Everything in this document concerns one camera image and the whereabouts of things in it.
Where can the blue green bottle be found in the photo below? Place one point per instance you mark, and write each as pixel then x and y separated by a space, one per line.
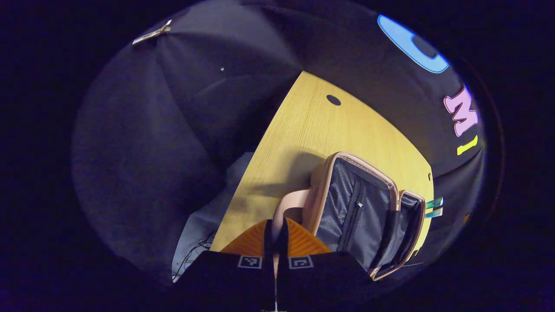
pixel 434 203

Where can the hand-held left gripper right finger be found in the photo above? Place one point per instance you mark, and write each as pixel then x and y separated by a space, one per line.
pixel 312 286

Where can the black backdrop cloth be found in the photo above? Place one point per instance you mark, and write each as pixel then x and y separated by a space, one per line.
pixel 143 130

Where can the silver clip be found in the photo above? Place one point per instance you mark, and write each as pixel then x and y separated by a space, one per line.
pixel 151 34

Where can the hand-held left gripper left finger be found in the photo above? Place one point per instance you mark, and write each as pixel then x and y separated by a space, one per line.
pixel 243 286

